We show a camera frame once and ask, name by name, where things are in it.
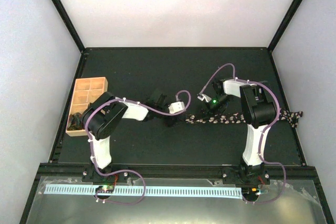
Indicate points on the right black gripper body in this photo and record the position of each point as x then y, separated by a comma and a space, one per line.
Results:
213, 107

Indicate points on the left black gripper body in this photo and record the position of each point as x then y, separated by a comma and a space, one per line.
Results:
170, 122

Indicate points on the black floral patterned tie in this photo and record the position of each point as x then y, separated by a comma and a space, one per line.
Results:
237, 118

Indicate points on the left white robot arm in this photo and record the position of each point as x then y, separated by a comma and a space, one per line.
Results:
102, 117

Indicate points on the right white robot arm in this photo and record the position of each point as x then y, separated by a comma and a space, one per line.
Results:
260, 109

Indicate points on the wooden compartment box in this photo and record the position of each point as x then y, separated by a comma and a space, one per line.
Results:
85, 92

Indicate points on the dark rolled tie in box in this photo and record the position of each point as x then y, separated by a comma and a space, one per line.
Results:
75, 122

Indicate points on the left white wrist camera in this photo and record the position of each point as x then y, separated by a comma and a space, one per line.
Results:
176, 107

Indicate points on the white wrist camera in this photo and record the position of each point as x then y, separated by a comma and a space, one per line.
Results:
176, 107
204, 98

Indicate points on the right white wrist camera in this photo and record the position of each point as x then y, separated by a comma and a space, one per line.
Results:
204, 98

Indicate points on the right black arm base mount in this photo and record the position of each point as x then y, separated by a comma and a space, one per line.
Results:
241, 175

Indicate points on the light blue slotted cable duct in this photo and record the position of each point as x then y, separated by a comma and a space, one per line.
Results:
147, 191

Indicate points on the right black frame post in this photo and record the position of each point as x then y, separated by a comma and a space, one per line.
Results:
294, 6

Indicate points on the black frame post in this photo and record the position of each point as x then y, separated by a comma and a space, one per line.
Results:
294, 6
68, 23

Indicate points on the left black frame post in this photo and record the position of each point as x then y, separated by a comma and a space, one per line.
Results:
68, 23

